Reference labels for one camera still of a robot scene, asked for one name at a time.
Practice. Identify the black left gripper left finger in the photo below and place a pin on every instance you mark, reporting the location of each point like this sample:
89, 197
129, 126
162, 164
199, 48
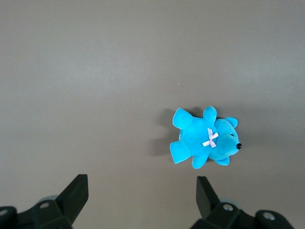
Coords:
69, 202

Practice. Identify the blue plush teddy bear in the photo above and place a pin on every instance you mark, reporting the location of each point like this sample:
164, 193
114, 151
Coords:
205, 138

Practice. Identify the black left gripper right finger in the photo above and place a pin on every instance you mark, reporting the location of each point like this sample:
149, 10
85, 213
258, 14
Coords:
214, 210

